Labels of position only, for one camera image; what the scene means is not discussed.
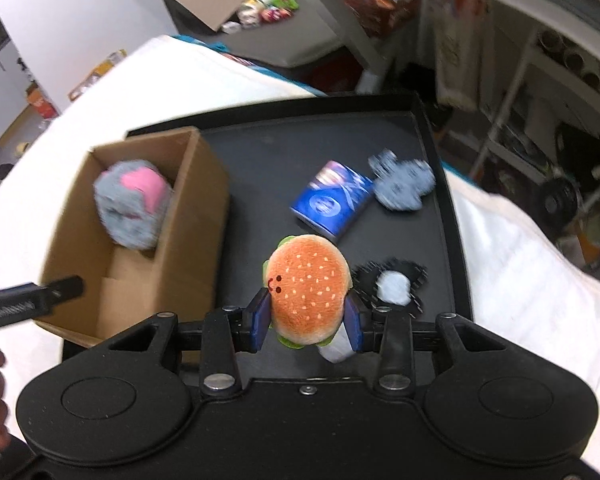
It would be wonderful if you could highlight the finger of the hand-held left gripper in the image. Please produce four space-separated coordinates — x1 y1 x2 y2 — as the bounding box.
0 275 86 334

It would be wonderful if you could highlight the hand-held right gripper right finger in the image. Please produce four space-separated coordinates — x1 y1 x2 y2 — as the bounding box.
342 293 518 397

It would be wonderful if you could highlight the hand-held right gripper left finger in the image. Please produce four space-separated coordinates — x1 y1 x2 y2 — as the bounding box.
95 290 273 397

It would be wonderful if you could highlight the black and white lace cloth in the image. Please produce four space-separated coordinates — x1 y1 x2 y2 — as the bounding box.
352 257 428 316

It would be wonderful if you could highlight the hamburger plush toy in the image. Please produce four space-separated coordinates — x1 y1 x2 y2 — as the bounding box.
262 234 353 350

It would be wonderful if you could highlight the brown cardboard box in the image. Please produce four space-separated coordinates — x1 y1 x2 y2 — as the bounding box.
35 127 231 351

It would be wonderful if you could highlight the grey and pink plush toy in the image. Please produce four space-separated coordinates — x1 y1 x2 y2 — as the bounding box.
94 159 175 250

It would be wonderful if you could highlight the blue tissue packet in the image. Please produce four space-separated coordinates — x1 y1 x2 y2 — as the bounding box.
290 160 376 238

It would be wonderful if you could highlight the black tray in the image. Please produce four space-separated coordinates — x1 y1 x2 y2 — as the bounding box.
62 94 476 361

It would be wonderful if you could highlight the small grey plush toy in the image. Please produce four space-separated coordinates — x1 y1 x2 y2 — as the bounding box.
369 150 436 211

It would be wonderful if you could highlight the orange and yellow box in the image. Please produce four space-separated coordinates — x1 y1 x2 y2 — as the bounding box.
69 50 129 102

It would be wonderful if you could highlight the black round weight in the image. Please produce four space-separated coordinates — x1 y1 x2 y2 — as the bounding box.
537 177 579 221

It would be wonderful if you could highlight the printed tote bag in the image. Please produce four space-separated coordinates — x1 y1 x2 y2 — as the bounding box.
434 0 487 111

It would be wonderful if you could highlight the white metal rack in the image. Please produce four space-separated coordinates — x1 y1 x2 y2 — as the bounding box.
472 0 600 186

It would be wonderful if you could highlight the white table leg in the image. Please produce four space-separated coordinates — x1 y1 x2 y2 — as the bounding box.
284 0 387 77

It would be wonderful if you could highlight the red basket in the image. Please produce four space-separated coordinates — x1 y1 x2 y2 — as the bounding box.
344 0 427 37

